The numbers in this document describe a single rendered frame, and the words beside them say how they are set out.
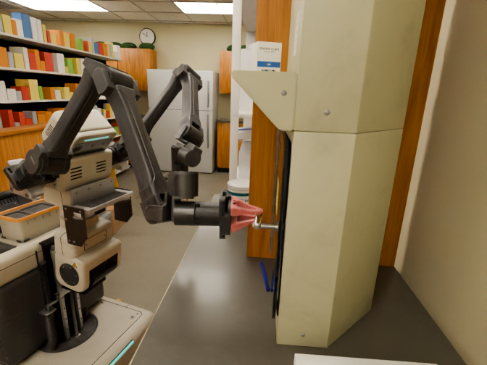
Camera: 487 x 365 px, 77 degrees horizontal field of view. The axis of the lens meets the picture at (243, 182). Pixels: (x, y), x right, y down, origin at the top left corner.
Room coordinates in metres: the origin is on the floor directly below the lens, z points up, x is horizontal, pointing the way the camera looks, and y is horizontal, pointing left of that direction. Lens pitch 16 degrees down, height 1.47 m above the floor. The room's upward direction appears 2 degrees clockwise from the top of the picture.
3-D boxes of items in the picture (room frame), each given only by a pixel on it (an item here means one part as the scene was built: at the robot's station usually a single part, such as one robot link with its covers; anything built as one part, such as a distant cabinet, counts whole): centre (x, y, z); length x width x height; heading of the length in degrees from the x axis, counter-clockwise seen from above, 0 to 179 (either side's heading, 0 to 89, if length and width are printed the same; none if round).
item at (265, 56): (0.68, -0.04, 1.54); 0.05 x 0.05 x 0.06; 13
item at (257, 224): (0.64, -0.05, 1.20); 0.10 x 0.05 x 0.03; 176
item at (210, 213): (0.67, 0.07, 1.20); 0.07 x 0.07 x 0.10; 1
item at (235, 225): (0.67, 0.00, 1.20); 0.09 x 0.07 x 0.07; 91
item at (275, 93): (0.72, -0.04, 1.46); 0.32 x 0.12 x 0.10; 177
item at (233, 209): (0.67, 0.00, 1.20); 0.09 x 0.07 x 0.07; 91
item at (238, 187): (1.31, 0.01, 1.02); 0.13 x 0.13 x 0.15
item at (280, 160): (0.71, -0.09, 1.19); 0.30 x 0.01 x 0.40; 176
